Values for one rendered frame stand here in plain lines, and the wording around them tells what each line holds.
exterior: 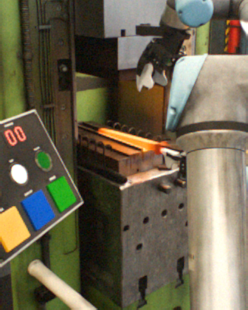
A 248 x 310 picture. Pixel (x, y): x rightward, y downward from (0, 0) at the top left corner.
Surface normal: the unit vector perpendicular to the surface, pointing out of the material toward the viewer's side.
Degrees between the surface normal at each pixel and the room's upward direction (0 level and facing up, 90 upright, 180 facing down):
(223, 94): 58
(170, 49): 90
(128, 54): 90
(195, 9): 111
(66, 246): 90
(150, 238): 90
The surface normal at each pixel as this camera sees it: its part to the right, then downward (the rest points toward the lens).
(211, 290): -0.50, -0.21
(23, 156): 0.78, -0.36
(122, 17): 0.64, 0.24
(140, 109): -0.77, 0.20
